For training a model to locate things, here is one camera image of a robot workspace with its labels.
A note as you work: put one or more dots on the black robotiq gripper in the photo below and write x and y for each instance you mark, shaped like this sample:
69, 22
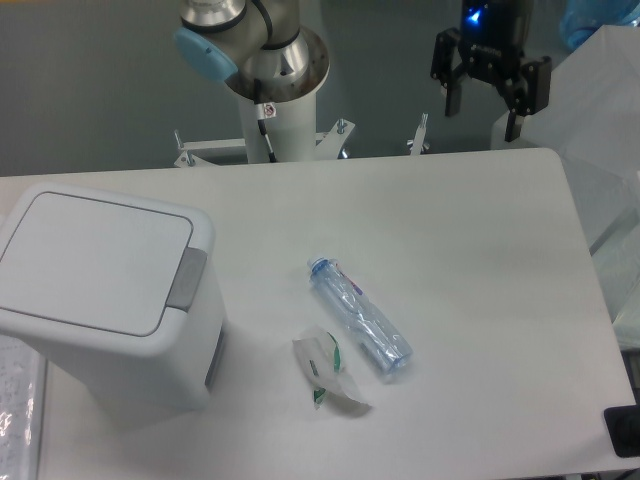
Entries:
491, 49

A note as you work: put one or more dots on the white push-lid trash can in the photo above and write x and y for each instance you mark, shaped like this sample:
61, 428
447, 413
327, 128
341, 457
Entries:
117, 290

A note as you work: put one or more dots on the blue water jug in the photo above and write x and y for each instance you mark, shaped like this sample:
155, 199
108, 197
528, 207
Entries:
582, 18

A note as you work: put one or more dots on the clear plastic water bottle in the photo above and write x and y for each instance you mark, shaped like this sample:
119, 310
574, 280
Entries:
368, 328

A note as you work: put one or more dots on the crumpled white green wrapper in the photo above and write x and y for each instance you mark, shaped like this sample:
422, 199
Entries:
320, 359

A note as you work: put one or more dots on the black device at table edge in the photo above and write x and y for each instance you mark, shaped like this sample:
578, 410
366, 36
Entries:
622, 423

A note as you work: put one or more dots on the plastic covered paper sheet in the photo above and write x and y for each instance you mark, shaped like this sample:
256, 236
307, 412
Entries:
23, 381

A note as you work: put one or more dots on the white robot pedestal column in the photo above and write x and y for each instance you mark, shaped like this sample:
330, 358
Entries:
286, 128

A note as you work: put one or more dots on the white pedestal base frame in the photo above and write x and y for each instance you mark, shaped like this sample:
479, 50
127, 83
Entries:
329, 145

